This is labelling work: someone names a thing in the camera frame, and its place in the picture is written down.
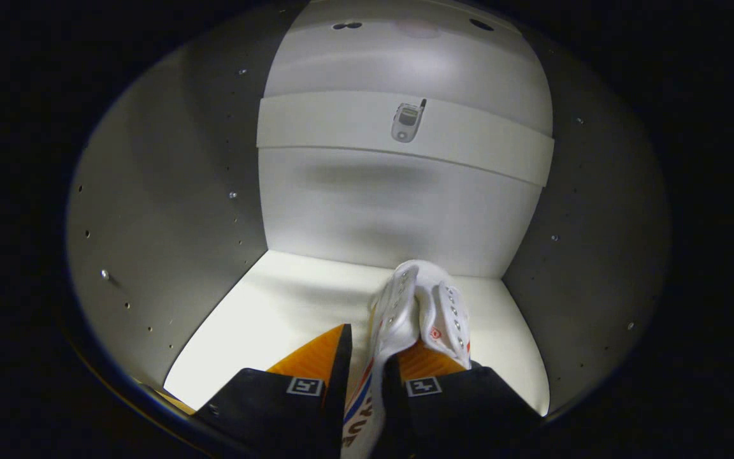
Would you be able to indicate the dark grey shoe cabinet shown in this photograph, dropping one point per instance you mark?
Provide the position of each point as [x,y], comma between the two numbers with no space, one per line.
[392,210]

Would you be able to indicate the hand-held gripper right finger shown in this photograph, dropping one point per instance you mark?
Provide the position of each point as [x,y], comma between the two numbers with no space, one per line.
[392,414]

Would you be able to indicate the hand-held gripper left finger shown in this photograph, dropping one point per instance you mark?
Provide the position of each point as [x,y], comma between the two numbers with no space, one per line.
[341,382]

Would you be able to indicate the white shoe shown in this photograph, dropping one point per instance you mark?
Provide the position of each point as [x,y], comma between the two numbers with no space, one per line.
[399,306]

